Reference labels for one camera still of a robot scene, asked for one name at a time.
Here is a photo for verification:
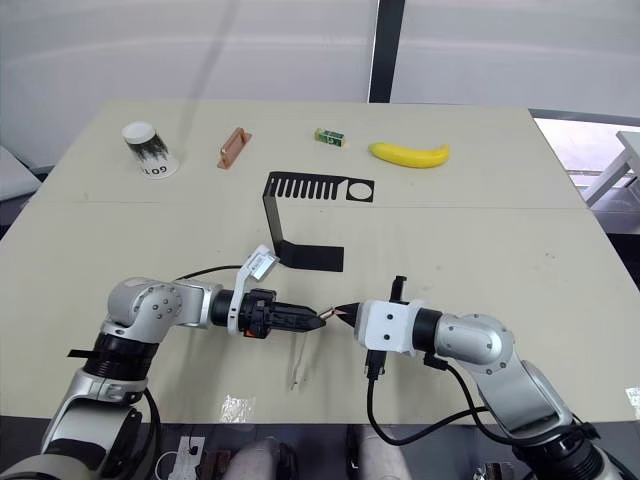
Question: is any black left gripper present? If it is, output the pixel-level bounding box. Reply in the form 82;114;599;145
241;286;328;342

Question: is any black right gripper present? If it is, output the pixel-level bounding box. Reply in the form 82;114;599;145
334;274;408;346

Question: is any black metal watch stand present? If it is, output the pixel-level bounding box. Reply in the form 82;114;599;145
262;171;376;273

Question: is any clear tape piece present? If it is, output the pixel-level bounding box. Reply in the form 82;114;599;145
219;393;256;426

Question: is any grey rounded shape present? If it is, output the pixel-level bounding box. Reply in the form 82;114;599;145
233;438;282;480

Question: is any yellow banana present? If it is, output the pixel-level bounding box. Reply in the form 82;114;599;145
368;141;452;171

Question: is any small green white box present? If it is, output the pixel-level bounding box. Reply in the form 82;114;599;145
313;127;349;150

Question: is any white paper tag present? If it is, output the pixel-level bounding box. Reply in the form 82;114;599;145
154;435;208;480

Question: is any white paper cup black print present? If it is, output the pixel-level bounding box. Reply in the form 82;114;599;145
121;121;182;180

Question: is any black vertical pillar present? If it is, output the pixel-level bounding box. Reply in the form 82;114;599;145
367;0;409;105

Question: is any white side table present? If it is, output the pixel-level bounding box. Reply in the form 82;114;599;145
582;130;640;212

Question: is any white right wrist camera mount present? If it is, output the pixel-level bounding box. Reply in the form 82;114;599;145
353;297;427;358

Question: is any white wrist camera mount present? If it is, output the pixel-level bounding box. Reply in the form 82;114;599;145
223;243;279;337
353;297;427;358

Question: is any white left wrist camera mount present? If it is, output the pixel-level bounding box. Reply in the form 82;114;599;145
223;243;279;337

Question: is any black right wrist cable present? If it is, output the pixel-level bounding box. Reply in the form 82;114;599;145
363;348;507;446

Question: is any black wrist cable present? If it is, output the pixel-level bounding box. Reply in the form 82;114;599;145
363;348;507;446
172;263;247;282

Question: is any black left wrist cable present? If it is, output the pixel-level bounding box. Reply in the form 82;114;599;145
172;263;247;282

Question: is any copper coloured handle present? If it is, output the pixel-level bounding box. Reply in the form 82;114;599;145
216;126;253;172

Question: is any black left upper arm cable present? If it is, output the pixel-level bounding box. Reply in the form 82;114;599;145
130;393;163;480

